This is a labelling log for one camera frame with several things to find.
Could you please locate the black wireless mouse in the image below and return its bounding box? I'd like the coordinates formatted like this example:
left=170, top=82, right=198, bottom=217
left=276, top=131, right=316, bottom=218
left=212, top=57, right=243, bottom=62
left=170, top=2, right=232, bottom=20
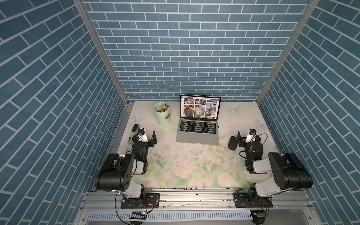
left=228, top=136, right=239, bottom=151

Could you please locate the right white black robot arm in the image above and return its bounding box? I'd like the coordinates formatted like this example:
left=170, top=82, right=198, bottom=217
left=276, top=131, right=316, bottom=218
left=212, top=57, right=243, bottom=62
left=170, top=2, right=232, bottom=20
left=235, top=128, right=313, bottom=207

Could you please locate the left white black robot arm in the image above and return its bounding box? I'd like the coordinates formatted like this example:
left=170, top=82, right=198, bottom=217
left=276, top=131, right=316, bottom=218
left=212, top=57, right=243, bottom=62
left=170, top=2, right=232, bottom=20
left=95, top=128, right=157, bottom=204

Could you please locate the silver laptop with photo screen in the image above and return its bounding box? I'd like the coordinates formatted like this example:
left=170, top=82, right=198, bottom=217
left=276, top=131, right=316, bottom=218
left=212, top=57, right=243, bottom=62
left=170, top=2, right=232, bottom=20
left=176, top=94, right=221, bottom=145

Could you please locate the floral table mat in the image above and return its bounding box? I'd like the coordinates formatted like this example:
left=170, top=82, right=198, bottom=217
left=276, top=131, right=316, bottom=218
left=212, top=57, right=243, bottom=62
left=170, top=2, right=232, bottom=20
left=118, top=101, right=278, bottom=188

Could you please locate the green pen holder cup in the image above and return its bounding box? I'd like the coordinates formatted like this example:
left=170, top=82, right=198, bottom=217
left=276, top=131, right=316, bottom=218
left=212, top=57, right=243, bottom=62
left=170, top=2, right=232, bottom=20
left=154, top=102, right=171, bottom=126

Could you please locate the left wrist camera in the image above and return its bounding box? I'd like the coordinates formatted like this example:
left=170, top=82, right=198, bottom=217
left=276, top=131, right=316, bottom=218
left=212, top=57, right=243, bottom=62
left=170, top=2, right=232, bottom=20
left=136, top=128, right=148, bottom=143

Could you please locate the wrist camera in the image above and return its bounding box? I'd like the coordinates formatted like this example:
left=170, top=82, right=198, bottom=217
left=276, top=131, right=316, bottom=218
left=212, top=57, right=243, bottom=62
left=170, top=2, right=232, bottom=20
left=136, top=128, right=148, bottom=143
left=245, top=128, right=257, bottom=143

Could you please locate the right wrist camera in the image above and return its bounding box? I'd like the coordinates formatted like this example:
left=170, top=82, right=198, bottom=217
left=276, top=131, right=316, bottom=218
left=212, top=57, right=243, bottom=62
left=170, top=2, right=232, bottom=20
left=245, top=128, right=257, bottom=143

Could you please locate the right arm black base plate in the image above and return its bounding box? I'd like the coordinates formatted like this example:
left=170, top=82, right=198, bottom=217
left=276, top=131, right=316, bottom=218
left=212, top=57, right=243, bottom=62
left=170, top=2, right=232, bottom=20
left=233, top=192, right=273, bottom=208

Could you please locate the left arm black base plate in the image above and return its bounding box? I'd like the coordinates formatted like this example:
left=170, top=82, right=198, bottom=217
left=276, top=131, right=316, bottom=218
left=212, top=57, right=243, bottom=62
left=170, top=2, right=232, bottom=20
left=121, top=193, right=160, bottom=210

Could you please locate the aluminium rail frame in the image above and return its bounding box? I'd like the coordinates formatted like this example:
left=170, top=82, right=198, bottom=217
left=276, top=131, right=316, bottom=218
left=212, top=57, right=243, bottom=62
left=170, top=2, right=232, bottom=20
left=80, top=187, right=313, bottom=212

